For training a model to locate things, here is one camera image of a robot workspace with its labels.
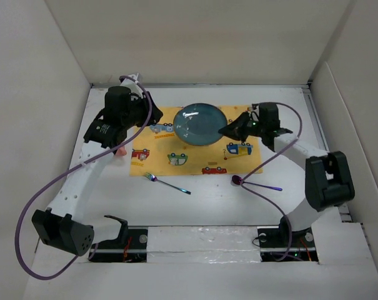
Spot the iridescent fork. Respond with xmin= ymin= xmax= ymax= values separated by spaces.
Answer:
xmin=144 ymin=172 xmax=191 ymax=195

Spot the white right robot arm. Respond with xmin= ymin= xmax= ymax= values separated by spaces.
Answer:
xmin=219 ymin=102 xmax=355 ymax=246

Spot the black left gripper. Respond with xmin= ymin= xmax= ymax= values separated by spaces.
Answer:
xmin=122 ymin=92 xmax=162 ymax=129

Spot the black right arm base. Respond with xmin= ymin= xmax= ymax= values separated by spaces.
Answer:
xmin=252 ymin=218 xmax=319 ymax=263

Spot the teal round plate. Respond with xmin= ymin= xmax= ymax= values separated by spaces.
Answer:
xmin=173 ymin=103 xmax=227 ymax=146

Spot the yellow cartoon print cloth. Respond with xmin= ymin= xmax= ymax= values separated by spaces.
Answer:
xmin=129 ymin=107 xmax=262 ymax=177

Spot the pink cup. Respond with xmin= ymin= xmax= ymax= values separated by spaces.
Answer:
xmin=115 ymin=146 xmax=127 ymax=156

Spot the purple iridescent spoon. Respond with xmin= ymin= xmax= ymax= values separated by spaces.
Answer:
xmin=231 ymin=175 xmax=283 ymax=191

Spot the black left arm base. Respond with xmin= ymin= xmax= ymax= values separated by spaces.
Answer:
xmin=88 ymin=214 xmax=149 ymax=263

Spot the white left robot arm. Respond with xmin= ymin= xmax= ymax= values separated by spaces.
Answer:
xmin=32 ymin=74 xmax=162 ymax=256

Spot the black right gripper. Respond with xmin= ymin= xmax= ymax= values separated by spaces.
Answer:
xmin=219 ymin=110 xmax=266 ymax=142

